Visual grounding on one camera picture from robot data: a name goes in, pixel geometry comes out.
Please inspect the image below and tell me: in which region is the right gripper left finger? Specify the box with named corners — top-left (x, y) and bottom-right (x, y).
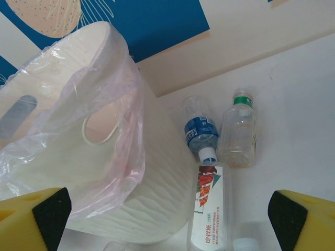
top-left (0, 187), bottom-right (72, 251)

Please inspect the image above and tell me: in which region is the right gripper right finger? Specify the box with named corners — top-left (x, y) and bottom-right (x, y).
top-left (267, 190), bottom-right (335, 251)

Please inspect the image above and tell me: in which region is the red white label bottle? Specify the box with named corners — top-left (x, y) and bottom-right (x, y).
top-left (186, 161), bottom-right (232, 251)

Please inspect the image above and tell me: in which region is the green neck clear bottle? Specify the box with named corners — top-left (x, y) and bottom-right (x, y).
top-left (216, 88), bottom-right (259, 168)

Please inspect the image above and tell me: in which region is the blue label plastic bottle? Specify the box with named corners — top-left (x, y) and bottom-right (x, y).
top-left (182, 96), bottom-right (220, 166)

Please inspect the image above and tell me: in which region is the pink translucent bin liner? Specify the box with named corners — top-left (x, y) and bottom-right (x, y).
top-left (0, 22), bottom-right (146, 223)

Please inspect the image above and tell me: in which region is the cream plastic bin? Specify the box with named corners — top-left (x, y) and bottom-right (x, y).
top-left (0, 21), bottom-right (196, 245)

